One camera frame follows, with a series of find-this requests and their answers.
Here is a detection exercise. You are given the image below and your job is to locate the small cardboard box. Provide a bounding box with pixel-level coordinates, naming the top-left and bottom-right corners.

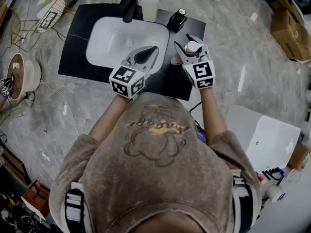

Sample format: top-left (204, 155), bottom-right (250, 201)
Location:
top-left (269, 0), bottom-right (306, 26)

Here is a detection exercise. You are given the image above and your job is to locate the large cardboard box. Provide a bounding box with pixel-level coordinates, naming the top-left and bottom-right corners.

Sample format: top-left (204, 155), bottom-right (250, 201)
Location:
top-left (270, 10), bottom-right (311, 63)

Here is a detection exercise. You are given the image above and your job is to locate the person's left shoulder strap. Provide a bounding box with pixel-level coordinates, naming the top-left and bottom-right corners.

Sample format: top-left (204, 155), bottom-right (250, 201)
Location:
top-left (64, 182), bottom-right (86, 233)

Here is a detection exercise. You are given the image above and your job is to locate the cream pump bottle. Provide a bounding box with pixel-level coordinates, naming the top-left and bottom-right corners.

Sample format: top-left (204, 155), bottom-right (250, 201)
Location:
top-left (141, 0), bottom-right (161, 23)

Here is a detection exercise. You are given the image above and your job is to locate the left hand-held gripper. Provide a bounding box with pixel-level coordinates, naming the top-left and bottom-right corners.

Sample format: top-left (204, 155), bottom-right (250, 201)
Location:
top-left (108, 46), bottom-right (160, 99)

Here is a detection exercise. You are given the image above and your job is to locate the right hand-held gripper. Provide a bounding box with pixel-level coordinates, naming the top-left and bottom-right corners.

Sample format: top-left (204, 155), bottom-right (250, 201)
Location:
top-left (173, 33), bottom-right (216, 89)

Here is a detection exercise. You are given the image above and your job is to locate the gold wire chair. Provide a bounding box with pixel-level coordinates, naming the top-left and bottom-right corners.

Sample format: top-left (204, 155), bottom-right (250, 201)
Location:
top-left (9, 8), bottom-right (37, 53)

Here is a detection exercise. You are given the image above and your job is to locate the white sink basin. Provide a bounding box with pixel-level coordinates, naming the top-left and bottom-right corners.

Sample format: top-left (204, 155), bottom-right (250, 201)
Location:
top-left (86, 17), bottom-right (171, 69)

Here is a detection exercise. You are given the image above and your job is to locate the red-brown box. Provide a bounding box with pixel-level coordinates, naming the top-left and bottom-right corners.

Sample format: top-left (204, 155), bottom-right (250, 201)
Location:
top-left (21, 185), bottom-right (51, 219)

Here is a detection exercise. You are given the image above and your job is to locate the black soap dispenser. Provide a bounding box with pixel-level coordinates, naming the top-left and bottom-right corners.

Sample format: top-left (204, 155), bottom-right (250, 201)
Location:
top-left (167, 8), bottom-right (188, 33)

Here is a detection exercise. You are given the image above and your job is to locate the person's left forearm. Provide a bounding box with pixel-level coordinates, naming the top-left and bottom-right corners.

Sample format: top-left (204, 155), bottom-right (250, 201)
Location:
top-left (88, 95), bottom-right (130, 144)

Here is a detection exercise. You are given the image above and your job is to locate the person's shoulder strap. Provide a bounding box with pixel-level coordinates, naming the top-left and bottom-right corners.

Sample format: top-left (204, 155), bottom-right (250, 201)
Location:
top-left (64, 182), bottom-right (86, 233)
top-left (232, 170), bottom-right (255, 233)

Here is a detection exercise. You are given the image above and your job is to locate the black vanity cabinet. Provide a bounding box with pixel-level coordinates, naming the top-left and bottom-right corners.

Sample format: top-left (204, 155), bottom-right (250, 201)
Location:
top-left (57, 3), bottom-right (207, 101)

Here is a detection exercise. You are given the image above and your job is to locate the white cylinder appliance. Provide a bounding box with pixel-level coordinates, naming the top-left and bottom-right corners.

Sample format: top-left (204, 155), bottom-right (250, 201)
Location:
top-left (266, 184), bottom-right (287, 203)

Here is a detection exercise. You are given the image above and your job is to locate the round wooden table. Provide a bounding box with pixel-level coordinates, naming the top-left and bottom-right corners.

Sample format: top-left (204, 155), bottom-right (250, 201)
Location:
top-left (6, 53), bottom-right (27, 100)

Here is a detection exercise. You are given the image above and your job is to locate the black faucet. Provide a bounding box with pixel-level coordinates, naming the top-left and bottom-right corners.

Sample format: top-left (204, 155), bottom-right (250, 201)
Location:
top-left (122, 0), bottom-right (143, 24)

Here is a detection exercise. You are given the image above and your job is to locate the person's right forearm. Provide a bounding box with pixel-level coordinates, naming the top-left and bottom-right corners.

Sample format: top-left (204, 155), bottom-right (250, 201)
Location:
top-left (198, 87), bottom-right (228, 145)

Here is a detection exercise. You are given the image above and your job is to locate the person's right shoulder strap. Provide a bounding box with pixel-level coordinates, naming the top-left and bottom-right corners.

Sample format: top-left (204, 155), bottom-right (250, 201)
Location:
top-left (232, 170), bottom-right (255, 233)

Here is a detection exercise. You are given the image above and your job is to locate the white wire grid rack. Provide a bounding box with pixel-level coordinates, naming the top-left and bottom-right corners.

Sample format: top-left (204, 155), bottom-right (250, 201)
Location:
top-left (36, 0), bottom-right (81, 33)

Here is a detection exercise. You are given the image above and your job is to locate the person's brown printed shirt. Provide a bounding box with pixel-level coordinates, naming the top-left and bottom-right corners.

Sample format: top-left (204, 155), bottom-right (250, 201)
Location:
top-left (48, 92), bottom-right (263, 233)

